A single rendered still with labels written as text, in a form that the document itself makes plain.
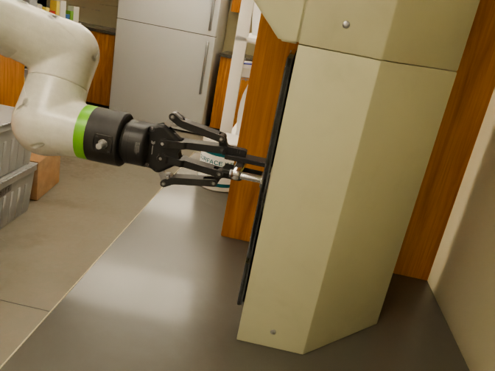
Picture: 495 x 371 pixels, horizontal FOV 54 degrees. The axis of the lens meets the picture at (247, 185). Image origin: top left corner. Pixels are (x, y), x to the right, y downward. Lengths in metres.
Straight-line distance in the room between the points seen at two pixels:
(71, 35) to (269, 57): 0.39
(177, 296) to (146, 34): 5.06
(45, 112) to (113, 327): 0.36
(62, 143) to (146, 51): 5.02
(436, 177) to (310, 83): 0.52
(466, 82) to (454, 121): 0.08
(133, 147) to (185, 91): 4.96
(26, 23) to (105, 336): 0.50
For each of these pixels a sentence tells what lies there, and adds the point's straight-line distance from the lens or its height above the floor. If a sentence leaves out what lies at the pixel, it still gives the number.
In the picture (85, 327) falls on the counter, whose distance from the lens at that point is 0.82.
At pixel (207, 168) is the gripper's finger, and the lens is 0.81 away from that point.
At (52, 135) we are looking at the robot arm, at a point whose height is 1.20.
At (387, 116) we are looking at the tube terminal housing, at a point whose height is 1.34.
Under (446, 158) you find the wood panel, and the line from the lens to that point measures 1.11.
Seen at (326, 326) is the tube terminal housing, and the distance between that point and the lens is 0.84.
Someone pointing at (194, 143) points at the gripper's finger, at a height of 1.22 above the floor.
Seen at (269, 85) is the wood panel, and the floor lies 1.31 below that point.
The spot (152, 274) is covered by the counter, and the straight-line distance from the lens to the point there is 0.96.
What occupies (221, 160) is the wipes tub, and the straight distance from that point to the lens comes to 1.38.
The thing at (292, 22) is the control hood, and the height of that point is 1.44.
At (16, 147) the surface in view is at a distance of 3.13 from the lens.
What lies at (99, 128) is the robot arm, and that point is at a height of 1.22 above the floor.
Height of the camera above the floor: 1.43
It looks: 19 degrees down
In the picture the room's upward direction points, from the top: 11 degrees clockwise
